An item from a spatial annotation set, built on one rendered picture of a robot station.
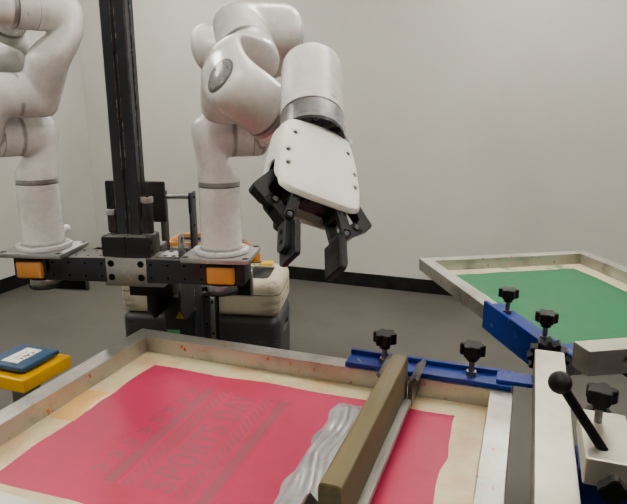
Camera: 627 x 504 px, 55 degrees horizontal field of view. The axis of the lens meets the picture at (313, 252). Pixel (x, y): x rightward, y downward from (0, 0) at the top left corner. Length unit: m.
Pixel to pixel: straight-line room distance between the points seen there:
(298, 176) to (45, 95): 0.90
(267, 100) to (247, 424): 0.55
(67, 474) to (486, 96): 4.00
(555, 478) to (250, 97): 0.59
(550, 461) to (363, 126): 4.04
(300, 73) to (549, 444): 0.57
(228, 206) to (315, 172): 0.74
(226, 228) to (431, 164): 3.39
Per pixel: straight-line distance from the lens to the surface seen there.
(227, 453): 0.98
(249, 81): 0.74
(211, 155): 1.33
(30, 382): 1.33
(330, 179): 0.63
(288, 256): 0.57
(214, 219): 1.35
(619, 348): 1.24
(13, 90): 1.42
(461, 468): 0.96
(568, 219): 4.63
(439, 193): 4.64
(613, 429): 0.88
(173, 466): 0.96
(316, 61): 0.73
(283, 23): 1.00
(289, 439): 1.00
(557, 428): 0.93
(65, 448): 1.05
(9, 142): 1.48
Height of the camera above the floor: 1.48
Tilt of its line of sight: 14 degrees down
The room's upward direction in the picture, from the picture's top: straight up
